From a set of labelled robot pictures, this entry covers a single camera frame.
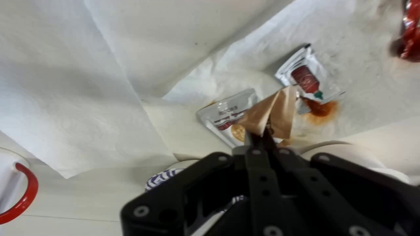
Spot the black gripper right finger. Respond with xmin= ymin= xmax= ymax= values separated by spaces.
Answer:
xmin=262 ymin=131 xmax=384 ymax=236

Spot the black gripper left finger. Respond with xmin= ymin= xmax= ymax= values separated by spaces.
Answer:
xmin=245 ymin=135 xmax=283 ymax=236

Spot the small brown tissue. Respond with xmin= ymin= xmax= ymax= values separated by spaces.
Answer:
xmin=237 ymin=87 xmax=297 ymax=139

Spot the blue patterned small bowl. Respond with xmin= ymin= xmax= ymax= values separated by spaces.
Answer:
xmin=146 ymin=168 xmax=180 ymax=190

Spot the white napkin with sauce packets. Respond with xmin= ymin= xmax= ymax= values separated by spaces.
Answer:
xmin=164 ymin=0 xmax=420 ymax=138

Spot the ketchup sauce packet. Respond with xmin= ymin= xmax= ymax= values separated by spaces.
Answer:
xmin=274 ymin=43 xmax=344 ymax=104

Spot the red sauce packet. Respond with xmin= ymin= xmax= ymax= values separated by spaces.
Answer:
xmin=399 ymin=0 xmax=420 ymax=62

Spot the large white paper napkin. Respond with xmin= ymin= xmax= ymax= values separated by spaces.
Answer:
xmin=0 ymin=0 xmax=290 ymax=178

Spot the white mug red handle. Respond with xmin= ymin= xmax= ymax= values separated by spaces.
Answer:
xmin=0 ymin=148 xmax=39 ymax=224

